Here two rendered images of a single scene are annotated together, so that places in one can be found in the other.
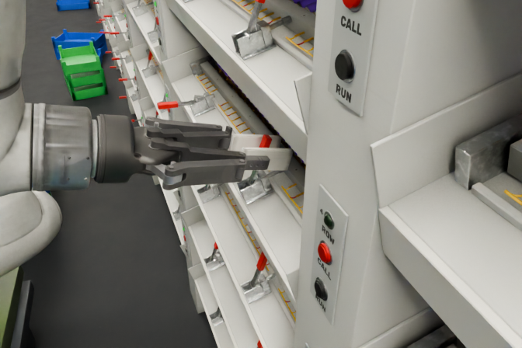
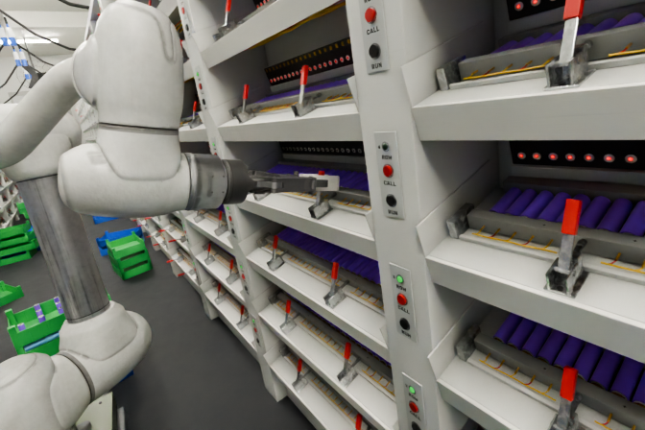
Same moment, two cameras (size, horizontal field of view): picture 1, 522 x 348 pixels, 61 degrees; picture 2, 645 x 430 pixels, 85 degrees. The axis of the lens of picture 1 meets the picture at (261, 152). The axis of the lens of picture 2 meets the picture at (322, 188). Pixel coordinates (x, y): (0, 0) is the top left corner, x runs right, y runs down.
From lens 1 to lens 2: 0.28 m
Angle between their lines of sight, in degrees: 22
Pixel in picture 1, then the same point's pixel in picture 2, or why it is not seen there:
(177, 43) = not seen: hidden behind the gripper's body
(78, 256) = (155, 393)
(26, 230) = (125, 342)
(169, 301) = (250, 400)
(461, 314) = (466, 118)
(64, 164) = (209, 180)
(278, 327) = (360, 312)
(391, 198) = (416, 101)
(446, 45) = (417, 20)
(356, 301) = (415, 180)
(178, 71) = not seen: hidden behind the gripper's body
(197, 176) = (290, 185)
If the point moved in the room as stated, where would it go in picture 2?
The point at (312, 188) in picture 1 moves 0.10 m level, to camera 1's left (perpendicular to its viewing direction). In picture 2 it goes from (370, 141) to (301, 154)
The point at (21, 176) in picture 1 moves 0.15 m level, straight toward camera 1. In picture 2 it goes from (184, 189) to (246, 196)
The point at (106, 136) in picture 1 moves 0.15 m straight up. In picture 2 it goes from (230, 165) to (209, 68)
